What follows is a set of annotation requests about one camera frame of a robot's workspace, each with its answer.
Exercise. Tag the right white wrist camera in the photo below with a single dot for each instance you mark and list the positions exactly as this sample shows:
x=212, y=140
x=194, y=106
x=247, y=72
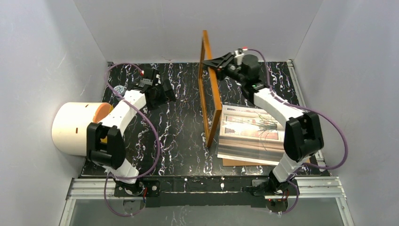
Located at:
x=239, y=54

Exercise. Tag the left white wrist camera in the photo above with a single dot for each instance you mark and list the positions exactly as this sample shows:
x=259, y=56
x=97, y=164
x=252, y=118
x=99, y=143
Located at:
x=149, y=77

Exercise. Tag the brown cardboard backing board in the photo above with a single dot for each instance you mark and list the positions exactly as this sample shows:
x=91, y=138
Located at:
x=243, y=162

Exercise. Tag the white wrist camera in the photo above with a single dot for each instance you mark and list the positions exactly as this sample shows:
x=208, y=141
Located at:
x=239, y=54
x=149, y=77

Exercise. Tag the small blue white jar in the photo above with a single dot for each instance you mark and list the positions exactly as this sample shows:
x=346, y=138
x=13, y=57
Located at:
x=119, y=91

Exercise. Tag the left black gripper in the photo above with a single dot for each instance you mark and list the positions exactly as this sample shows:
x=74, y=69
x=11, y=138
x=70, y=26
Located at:
x=163, y=92

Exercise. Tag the aluminium rail base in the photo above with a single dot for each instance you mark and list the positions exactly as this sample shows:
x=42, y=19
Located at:
x=205, y=201

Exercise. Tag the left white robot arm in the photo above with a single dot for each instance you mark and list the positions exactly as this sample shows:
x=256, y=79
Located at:
x=104, y=140

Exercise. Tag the printed photo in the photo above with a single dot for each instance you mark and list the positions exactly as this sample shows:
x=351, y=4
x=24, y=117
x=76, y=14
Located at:
x=249, y=134

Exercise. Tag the white cylinder with coloured lid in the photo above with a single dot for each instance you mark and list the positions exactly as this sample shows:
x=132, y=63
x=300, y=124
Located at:
x=69, y=127

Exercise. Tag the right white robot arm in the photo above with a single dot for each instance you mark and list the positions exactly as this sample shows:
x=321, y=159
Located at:
x=303, y=135

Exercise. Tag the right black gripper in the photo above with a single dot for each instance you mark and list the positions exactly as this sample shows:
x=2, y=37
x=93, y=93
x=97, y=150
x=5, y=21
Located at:
x=227, y=63

